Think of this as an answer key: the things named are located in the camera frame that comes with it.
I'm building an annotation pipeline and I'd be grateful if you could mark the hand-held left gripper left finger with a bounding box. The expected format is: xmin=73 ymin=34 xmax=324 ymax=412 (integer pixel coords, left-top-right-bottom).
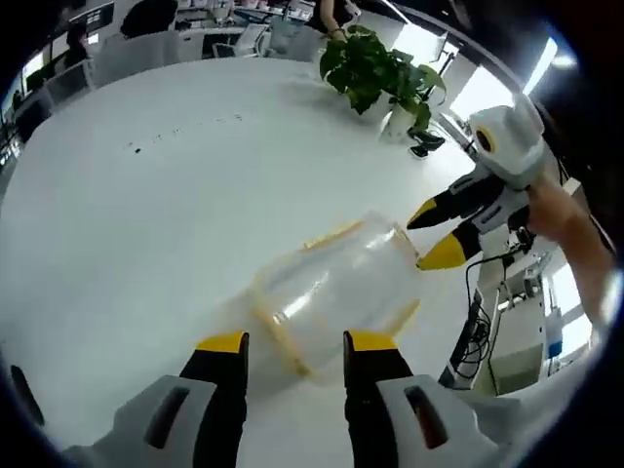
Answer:
xmin=60 ymin=330 xmax=251 ymax=468

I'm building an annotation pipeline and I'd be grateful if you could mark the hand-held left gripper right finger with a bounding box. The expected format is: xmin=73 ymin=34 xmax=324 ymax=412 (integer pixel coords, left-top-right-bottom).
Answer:
xmin=342 ymin=329 xmax=508 ymax=468

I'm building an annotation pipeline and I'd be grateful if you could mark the clear box with yellow buckles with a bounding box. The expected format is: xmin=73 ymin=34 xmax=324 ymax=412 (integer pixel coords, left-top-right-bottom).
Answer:
xmin=251 ymin=209 xmax=423 ymax=386

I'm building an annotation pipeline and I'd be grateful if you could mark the person's right hand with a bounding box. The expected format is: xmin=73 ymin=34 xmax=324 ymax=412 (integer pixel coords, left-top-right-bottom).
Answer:
xmin=525 ymin=176 xmax=580 ymax=242

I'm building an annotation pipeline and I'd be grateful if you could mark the small black device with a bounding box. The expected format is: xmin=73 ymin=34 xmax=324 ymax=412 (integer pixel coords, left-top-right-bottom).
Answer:
xmin=407 ymin=129 xmax=448 ymax=160

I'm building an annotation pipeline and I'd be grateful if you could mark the white side cabinet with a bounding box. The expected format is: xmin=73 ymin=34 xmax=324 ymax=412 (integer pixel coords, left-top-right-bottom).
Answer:
xmin=441 ymin=253 xmax=605 ymax=399

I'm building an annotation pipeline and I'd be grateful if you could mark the potted green plant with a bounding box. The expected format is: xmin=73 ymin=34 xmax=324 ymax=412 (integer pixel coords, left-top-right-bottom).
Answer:
xmin=319 ymin=24 xmax=448 ymax=143

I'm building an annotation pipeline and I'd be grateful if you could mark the white office chair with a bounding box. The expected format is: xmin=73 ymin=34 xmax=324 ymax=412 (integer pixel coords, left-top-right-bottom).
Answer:
xmin=46 ymin=62 xmax=97 ymax=106
xmin=92 ymin=31 xmax=181 ymax=89

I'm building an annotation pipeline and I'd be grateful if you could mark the black cable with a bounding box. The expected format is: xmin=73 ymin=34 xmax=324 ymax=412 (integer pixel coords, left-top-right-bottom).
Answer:
xmin=446 ymin=246 xmax=521 ymax=391

